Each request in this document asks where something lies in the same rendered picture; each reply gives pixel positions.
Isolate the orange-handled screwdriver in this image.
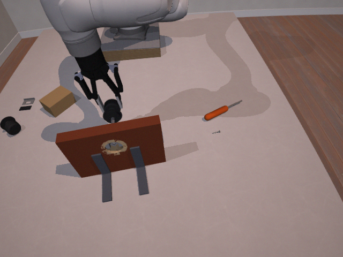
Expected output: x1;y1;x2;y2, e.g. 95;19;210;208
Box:
204;100;242;120

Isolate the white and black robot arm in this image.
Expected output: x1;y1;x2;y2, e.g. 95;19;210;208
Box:
40;0;188;58

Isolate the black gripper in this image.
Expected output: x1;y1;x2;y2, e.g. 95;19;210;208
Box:
74;47;123;113

